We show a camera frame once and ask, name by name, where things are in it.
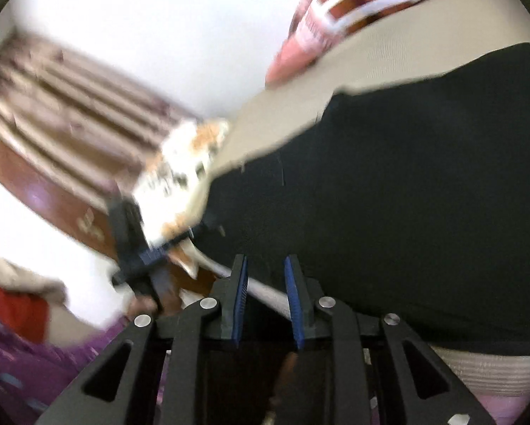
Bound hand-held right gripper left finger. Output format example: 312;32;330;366
35;254;250;425

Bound floral pillow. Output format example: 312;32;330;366
132;117;231;249

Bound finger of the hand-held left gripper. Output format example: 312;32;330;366
141;220;219;268

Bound striped beige curtain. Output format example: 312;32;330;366
0;34;197;214

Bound red cloth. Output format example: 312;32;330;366
0;274;50;344

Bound brown wooden board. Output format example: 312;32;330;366
0;141;130;263

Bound person's left hand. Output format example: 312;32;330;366
127;296;160;317

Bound plaid pillow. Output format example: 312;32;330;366
265;0;493;86

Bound black pants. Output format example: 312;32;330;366
193;42;530;356

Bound beige bed mattress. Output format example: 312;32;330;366
212;0;530;401

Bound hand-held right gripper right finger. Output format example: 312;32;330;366
283;254;498;425

